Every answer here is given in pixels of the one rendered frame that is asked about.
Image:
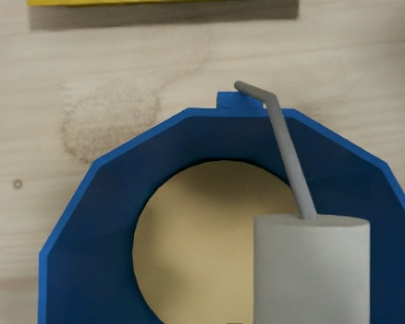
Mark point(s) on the yellow square tray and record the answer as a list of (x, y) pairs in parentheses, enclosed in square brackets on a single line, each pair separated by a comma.
[(109, 2)]

